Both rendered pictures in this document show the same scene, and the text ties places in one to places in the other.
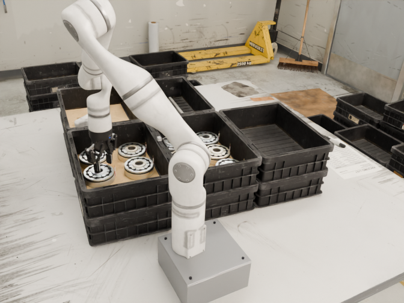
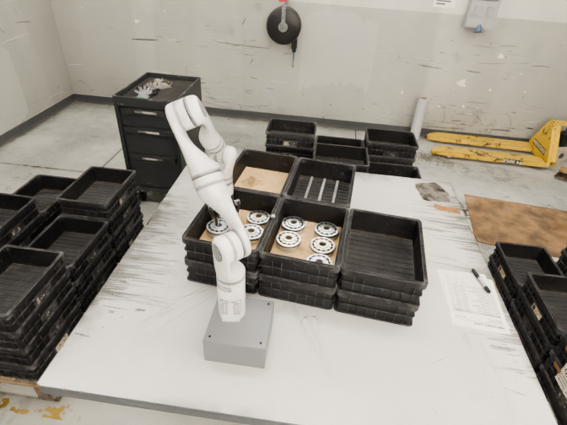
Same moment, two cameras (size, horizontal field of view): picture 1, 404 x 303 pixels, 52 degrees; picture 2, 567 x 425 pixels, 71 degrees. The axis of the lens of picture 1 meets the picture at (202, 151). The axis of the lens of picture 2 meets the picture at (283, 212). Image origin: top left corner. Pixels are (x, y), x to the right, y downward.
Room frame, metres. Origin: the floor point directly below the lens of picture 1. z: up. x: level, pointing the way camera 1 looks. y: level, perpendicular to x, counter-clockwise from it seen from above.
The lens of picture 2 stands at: (0.21, -0.61, 1.87)
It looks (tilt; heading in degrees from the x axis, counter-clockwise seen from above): 35 degrees down; 34
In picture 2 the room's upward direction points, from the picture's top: 4 degrees clockwise
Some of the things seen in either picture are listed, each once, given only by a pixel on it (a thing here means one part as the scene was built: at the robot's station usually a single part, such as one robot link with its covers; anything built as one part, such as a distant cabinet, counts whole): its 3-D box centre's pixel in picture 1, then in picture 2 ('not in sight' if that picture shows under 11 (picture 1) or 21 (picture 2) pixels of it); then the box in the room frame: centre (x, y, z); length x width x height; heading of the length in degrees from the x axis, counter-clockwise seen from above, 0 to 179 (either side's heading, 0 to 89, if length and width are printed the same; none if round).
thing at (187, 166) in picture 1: (189, 176); (229, 257); (0.89, 0.03, 1.05); 0.09 x 0.09 x 0.17; 74
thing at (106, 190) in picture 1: (119, 153); (235, 217); (1.19, 0.28, 0.92); 0.40 x 0.30 x 0.02; 23
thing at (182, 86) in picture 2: not in sight; (166, 141); (2.10, 1.85, 0.45); 0.60 x 0.45 x 0.90; 29
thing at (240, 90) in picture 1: (239, 88); (432, 190); (2.34, -0.21, 0.71); 0.22 x 0.19 x 0.01; 29
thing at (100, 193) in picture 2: not in sight; (105, 214); (1.25, 1.43, 0.37); 0.40 x 0.30 x 0.45; 29
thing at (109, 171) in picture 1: (98, 172); (218, 226); (1.16, 0.35, 0.86); 0.10 x 0.10 x 0.01
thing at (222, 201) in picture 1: (199, 176); (304, 260); (1.31, 0.01, 0.76); 0.40 x 0.30 x 0.12; 23
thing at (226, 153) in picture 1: (216, 151); (322, 244); (1.34, -0.06, 0.86); 0.10 x 0.10 x 0.01
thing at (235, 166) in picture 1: (201, 140); (307, 230); (1.31, 0.01, 0.92); 0.40 x 0.30 x 0.02; 23
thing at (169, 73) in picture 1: (159, 85); (385, 162); (3.16, 0.38, 0.37); 0.40 x 0.30 x 0.45; 119
